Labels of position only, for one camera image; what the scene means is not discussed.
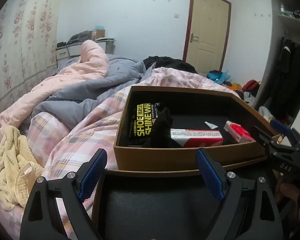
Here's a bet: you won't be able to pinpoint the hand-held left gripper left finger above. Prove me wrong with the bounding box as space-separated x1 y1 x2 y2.
20 149 108 240

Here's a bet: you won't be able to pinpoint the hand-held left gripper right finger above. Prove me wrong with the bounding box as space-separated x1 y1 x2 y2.
195 148 284 240

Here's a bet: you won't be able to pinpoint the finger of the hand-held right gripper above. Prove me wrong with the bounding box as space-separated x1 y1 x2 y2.
254 126 298 155
270 119 300 148

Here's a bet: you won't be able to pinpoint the small red tissue pack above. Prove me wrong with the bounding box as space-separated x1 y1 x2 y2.
224 121 256 143

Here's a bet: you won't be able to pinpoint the deep brown cardboard box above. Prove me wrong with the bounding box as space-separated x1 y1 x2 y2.
114 86 282 172

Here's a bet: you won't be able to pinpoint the long red white tissue pack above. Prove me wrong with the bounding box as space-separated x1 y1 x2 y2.
170 129 223 147

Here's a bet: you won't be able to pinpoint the shallow brown cardboard box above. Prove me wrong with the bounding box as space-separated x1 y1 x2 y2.
92 155 278 240

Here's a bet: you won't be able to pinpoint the black sock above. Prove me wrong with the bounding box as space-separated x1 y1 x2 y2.
142 107 183 148

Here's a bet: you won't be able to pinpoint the black shoe wipes packet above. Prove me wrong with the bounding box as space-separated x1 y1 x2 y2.
129 102 165 140

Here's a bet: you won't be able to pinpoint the person's right hand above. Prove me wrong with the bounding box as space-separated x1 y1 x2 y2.
275 176 300 204

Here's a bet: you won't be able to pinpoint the white plastic bag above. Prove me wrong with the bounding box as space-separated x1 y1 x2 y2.
259 106 276 123

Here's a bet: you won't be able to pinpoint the pink plaid duvet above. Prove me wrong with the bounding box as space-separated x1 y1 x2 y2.
0 67 243 240

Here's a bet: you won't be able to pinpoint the hanging black clothes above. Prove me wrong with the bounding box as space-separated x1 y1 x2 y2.
268 37 300 120

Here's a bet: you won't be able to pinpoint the red backpack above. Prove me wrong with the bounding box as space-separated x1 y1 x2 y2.
242 79 261 93

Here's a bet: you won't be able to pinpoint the orange clothes pile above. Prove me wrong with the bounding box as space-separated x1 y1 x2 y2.
222 80 243 92

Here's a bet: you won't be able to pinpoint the grey quilt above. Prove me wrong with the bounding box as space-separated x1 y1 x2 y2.
31 54 153 128

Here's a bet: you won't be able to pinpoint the blue bag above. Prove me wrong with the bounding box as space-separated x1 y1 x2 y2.
207 70 230 82

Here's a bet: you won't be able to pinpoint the yellow towel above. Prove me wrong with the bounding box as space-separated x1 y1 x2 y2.
0 125 44 210

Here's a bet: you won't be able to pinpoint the white shelf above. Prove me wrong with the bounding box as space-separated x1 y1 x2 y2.
276 14 300 29

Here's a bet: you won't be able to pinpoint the black clothes pile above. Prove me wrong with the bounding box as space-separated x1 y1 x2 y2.
143 56 198 74

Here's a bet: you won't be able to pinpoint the cream door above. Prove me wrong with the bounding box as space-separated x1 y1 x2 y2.
182 0 232 74

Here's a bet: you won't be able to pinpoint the white desk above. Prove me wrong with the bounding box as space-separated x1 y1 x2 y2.
56 39 115 68

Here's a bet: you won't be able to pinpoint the black device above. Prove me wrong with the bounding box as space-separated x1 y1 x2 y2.
68 31 90 43

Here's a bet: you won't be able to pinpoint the small cardboard box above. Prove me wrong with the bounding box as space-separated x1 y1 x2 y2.
92 29 106 40

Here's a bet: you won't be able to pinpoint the floral curtain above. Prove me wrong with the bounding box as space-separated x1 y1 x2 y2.
0 0 63 130

